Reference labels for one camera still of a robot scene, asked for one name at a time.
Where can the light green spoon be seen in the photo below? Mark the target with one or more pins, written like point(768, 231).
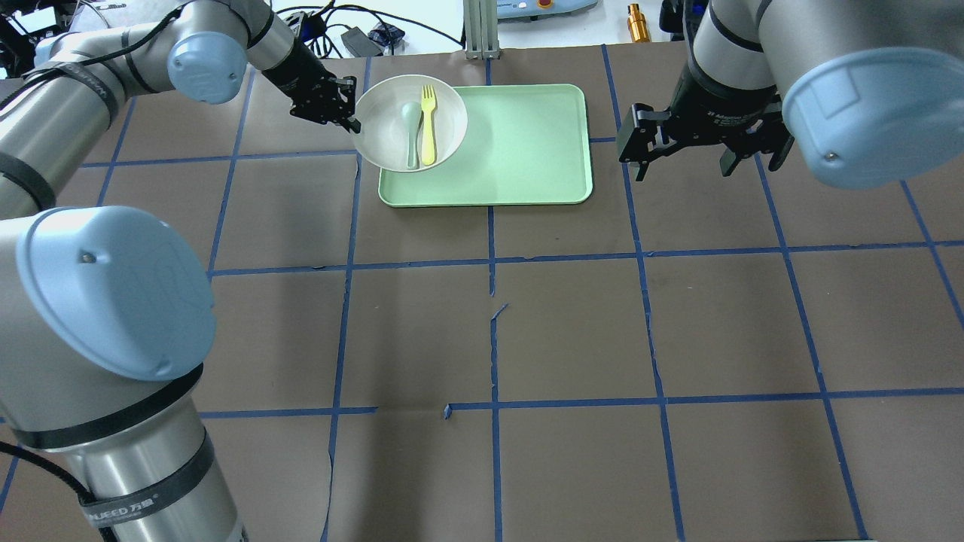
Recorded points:
point(412, 114)

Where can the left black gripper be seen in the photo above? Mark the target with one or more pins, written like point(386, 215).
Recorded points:
point(292, 71)

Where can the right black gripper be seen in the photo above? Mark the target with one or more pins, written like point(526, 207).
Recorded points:
point(714, 113)

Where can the brass cylinder tool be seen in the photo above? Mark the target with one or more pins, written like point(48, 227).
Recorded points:
point(637, 24)

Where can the light green tray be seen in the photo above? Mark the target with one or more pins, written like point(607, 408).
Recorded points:
point(525, 145)

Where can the yellow plastic fork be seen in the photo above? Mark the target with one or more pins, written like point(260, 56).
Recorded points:
point(428, 104)

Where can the small black power brick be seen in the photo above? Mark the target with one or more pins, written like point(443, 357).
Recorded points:
point(359, 44)

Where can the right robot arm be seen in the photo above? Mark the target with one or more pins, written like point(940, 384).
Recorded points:
point(869, 91)

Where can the aluminium frame post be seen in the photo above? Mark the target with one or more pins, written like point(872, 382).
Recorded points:
point(479, 22)

